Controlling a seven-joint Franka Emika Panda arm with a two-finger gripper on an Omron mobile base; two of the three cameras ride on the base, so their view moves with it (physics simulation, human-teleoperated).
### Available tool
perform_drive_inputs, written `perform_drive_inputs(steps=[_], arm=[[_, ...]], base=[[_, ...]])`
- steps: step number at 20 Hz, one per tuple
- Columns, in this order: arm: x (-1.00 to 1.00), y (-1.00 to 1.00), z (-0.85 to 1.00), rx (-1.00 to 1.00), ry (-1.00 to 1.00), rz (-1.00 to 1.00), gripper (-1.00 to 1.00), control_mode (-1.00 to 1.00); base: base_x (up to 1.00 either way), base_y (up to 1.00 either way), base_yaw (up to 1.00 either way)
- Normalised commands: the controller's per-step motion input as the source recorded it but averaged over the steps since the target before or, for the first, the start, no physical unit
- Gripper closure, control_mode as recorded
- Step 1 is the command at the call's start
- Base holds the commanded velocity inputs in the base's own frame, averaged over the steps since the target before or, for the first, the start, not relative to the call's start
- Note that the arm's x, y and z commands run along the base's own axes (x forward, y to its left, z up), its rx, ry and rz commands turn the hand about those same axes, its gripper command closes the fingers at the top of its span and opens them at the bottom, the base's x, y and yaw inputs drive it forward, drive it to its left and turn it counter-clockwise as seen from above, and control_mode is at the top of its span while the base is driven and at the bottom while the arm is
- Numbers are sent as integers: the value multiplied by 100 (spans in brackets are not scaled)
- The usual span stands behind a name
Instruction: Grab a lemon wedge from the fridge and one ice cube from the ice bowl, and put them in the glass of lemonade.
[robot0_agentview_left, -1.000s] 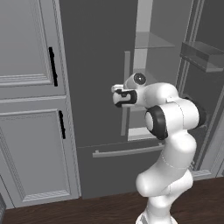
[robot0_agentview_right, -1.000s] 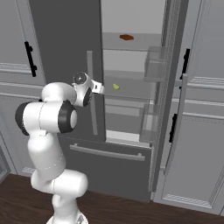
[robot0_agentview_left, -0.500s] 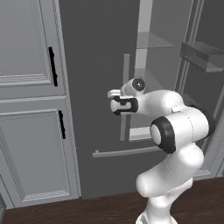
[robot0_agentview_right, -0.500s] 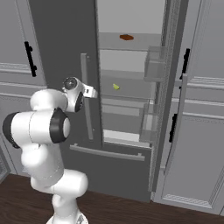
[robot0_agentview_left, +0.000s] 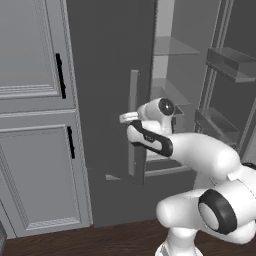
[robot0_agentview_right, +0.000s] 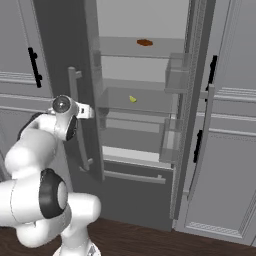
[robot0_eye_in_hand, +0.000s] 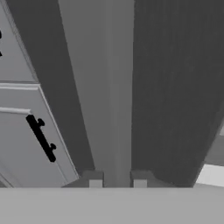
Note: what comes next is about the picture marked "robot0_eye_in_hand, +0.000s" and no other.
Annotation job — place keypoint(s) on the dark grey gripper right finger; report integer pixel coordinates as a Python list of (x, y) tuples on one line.
[(141, 178)]

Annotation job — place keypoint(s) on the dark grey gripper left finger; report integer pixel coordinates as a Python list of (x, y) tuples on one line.
[(92, 178)]

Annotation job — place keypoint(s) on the dark grey fridge door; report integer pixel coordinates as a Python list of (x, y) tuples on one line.
[(175, 73)]

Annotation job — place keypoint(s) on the white cupboard door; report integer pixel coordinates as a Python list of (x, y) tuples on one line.
[(14, 58), (17, 145)]

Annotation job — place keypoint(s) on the dark grey cabinet side panel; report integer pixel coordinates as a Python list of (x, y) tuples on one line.
[(52, 73)]

